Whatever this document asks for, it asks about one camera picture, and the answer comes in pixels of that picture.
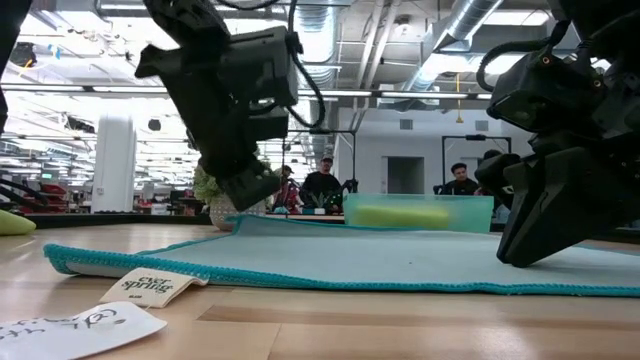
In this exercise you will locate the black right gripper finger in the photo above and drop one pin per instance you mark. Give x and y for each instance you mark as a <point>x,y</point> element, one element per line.
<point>495,172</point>
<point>565,200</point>

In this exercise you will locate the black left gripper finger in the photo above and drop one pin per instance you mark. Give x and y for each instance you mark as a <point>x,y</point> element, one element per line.
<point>250,187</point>

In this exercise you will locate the yellow microfiber towel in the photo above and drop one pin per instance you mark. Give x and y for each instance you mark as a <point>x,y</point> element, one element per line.
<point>400,217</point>

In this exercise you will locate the light blue microfiber towel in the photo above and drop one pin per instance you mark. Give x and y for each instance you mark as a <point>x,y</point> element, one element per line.
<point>350,257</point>

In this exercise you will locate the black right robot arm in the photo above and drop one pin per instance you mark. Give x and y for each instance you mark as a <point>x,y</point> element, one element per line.
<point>600,12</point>

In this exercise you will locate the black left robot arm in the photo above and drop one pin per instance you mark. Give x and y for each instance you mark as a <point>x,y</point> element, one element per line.
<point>10,30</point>

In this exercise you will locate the black background robot arm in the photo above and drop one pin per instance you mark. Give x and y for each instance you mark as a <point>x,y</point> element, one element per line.
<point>351,185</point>

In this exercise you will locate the teal translucent plastic basket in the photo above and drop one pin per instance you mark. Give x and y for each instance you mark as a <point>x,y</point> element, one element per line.
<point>470,212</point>

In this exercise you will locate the lime green microfiber towel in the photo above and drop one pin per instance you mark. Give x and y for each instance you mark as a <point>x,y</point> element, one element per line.
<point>15,224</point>

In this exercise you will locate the artificial green potted plant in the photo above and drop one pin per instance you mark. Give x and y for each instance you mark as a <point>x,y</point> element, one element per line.
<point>207,190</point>

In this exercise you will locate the small background potted plant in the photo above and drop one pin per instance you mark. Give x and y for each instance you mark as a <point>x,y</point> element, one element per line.
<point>320,201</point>

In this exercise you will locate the white square pillar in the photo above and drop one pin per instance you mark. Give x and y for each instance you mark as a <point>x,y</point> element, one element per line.
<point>114,165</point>

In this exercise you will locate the white printed paper label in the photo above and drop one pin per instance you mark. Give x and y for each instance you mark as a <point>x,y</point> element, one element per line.
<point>75,335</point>

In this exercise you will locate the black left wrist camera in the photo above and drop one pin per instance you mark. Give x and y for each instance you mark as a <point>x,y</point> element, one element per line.
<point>260,65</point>

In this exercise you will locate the ceiling strip light rail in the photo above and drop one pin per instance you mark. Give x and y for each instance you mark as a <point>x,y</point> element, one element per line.
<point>425,95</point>
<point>125,90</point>

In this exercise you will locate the silver air duct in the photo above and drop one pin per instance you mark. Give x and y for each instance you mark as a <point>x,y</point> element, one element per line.
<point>317,35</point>
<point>470,20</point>

